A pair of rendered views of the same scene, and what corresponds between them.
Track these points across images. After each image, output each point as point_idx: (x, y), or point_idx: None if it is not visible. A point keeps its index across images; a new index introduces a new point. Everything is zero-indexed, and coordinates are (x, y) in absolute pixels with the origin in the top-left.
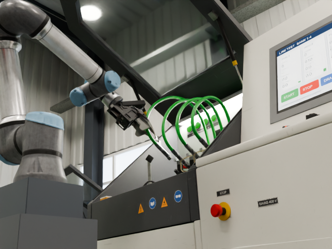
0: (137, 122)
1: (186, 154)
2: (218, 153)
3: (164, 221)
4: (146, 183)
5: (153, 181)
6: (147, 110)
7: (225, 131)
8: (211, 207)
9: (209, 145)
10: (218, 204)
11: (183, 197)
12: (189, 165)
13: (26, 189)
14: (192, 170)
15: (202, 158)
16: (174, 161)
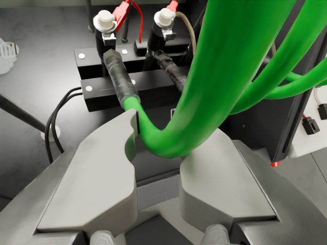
0: (82, 234)
1: (170, 36)
2: (326, 147)
3: None
4: (57, 138)
5: (56, 114)
6: (277, 11)
7: (326, 53)
8: (275, 166)
9: (302, 107)
10: (280, 162)
11: None
12: (156, 45)
13: None
14: (281, 160)
15: (306, 153)
16: (105, 45)
